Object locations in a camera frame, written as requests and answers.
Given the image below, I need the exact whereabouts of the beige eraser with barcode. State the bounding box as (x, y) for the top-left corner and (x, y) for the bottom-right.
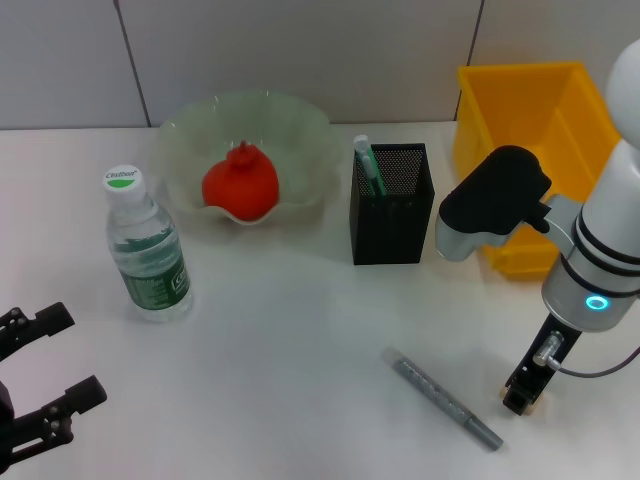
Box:
(498, 385), (547, 417)

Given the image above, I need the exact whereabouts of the yellow plastic bin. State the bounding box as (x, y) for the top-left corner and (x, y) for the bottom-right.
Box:
(452, 60), (626, 279)

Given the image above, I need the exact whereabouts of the grey marker pen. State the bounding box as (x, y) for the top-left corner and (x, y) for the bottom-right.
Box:
(382, 347), (505, 452)

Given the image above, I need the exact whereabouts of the grey right wrist cable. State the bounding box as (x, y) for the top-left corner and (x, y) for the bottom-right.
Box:
(531, 331), (640, 378)

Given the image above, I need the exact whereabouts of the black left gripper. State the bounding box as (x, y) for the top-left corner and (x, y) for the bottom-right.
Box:
(0, 300), (109, 465)

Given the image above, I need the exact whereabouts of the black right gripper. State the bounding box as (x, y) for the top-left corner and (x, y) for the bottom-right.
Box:
(501, 311), (585, 417)

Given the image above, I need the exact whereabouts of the clear green-label water bottle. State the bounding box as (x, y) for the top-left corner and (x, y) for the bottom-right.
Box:
(102, 164), (195, 323)

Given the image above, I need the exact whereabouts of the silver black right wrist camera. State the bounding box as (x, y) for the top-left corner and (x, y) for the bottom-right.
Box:
(433, 145), (554, 263)

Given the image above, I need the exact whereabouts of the black mesh pen holder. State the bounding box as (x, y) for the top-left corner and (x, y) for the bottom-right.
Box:
(349, 143), (437, 266)

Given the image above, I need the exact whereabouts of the red-orange toy fruit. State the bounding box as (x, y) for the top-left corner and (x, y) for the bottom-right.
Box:
(201, 141), (281, 223)

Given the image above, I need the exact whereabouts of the pale green glass fruit bowl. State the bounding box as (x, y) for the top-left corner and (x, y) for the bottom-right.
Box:
(156, 89), (342, 229)

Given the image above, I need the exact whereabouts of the mint green utility knife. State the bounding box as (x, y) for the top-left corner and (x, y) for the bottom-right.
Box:
(353, 134), (389, 199)

